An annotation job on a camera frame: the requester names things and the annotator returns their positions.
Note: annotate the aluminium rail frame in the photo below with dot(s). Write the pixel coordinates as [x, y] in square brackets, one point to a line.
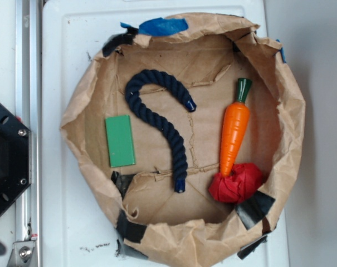
[28, 78]

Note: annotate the blue masking tape piece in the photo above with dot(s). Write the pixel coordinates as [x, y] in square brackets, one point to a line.
[160, 27]

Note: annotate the metal corner bracket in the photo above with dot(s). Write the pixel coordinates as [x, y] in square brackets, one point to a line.
[23, 254]

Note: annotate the red crumpled cloth ball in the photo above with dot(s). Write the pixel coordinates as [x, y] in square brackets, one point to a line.
[238, 187]

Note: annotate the green rectangular block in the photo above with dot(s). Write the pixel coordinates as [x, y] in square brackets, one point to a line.
[120, 141]

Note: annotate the orange toy carrot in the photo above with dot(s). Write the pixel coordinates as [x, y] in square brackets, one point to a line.
[235, 121]

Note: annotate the brown paper bag basket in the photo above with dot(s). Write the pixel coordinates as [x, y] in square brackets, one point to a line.
[191, 228]

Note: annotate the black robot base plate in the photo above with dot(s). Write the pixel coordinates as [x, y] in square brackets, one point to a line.
[14, 159]

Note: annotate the white plastic tray board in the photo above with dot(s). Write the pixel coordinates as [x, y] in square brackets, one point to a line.
[75, 232]

